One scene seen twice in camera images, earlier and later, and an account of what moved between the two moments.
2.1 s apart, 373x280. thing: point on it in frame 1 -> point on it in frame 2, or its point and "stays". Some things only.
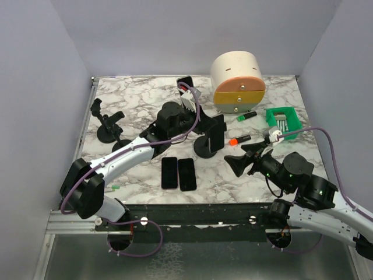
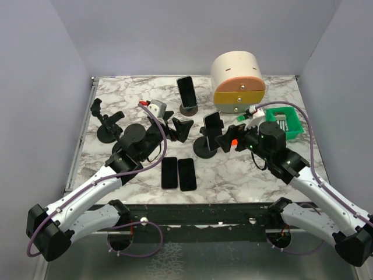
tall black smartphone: (187, 175) stays
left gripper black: (204, 122) -> (182, 128)
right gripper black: (238, 163) -> (233, 132)
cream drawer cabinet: (238, 82) stays
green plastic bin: (293, 122) stays
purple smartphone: (169, 172) stays
